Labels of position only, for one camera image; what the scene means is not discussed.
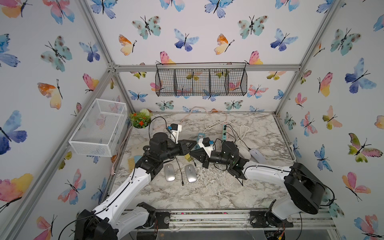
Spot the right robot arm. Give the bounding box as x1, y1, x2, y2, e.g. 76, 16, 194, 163
190, 140, 326, 227

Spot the white power cord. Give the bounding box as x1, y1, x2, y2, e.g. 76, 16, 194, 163
200, 112, 298, 163

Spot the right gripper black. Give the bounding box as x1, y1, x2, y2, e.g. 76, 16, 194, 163
189, 148, 234, 171

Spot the black usb cable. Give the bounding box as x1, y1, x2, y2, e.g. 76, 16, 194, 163
174, 157, 185, 186

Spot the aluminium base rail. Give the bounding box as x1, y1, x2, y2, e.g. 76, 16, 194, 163
85, 209, 337, 232

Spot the pink power strip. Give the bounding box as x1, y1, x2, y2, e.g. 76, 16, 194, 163
222, 125, 227, 141

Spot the white mouse back right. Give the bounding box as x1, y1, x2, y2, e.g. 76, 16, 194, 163
249, 148, 267, 164

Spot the grey mouse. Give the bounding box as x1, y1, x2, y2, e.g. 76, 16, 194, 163
185, 165, 198, 183

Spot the silver mouse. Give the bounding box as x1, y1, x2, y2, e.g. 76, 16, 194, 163
164, 164, 176, 182

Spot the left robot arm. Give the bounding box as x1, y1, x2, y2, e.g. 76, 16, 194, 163
74, 133, 197, 240

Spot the blue power strip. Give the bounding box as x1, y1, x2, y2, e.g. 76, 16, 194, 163
194, 133, 206, 150

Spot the white mesh wall basket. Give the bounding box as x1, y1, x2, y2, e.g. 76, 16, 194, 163
69, 99, 128, 157

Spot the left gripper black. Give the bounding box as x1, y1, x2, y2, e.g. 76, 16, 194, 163
158, 140, 196, 163

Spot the black wire wall basket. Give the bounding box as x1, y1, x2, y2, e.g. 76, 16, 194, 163
153, 63, 248, 97

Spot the potted plant white pot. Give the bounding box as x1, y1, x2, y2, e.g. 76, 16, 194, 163
129, 109, 152, 129

